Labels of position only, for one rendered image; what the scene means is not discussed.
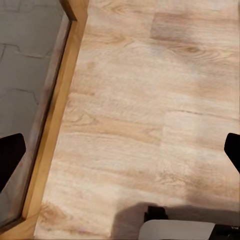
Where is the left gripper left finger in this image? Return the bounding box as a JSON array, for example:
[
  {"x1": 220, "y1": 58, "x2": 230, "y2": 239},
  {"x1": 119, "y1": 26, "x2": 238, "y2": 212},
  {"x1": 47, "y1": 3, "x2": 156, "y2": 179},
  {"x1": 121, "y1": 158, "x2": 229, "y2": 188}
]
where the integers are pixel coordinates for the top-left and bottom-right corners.
[{"x1": 0, "y1": 133, "x2": 26, "y2": 193}]

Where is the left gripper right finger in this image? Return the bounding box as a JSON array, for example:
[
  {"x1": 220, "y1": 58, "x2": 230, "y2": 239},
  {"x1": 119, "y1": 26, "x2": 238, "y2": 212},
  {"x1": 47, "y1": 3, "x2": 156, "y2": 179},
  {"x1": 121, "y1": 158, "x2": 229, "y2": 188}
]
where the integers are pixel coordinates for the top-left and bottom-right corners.
[{"x1": 224, "y1": 133, "x2": 240, "y2": 173}]

